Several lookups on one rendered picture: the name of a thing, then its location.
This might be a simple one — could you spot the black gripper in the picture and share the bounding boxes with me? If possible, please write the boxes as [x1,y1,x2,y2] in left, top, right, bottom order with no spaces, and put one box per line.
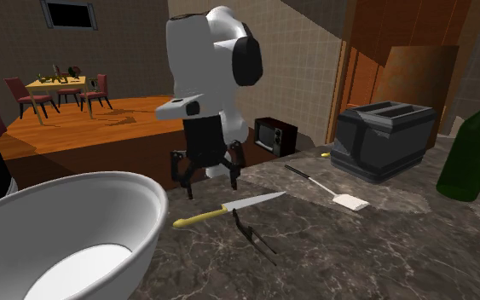
[170,113,247,201]

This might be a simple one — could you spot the small black television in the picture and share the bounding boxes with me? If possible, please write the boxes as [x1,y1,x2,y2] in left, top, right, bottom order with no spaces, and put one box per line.
[253,116,299,159]

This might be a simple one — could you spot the black tongs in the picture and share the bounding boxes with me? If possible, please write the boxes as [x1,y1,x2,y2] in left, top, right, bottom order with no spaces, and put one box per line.
[231,208,279,268]

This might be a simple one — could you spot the large white bowl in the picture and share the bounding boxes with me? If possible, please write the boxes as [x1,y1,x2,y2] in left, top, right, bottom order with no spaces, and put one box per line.
[0,170,170,300]

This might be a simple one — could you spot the yellow dining table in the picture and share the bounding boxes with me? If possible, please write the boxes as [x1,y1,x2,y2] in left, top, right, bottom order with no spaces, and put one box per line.
[25,64,96,126]

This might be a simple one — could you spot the orange wooden door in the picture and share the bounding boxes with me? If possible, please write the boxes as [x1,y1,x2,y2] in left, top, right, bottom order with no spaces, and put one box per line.
[325,39,387,145]

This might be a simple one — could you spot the black toaster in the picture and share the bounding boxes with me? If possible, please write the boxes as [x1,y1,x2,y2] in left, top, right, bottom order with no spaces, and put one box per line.
[329,100,437,185]

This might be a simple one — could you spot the grey framed window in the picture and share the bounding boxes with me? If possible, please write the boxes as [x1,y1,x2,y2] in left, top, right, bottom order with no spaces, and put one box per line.
[39,0,100,32]

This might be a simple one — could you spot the brown wooden board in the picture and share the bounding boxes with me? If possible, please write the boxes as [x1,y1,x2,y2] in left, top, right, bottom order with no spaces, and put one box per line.
[371,44,460,152]

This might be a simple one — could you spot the green glass bottle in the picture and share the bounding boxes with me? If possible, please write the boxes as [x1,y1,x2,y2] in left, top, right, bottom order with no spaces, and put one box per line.
[435,75,480,204]

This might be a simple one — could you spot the yellow handled knife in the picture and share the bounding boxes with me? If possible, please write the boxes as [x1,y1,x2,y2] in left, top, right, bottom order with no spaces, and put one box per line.
[171,191,287,229]

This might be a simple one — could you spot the white spatula black handle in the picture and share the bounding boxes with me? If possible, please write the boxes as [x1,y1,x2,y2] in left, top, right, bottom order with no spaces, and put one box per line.
[283,164,371,212]

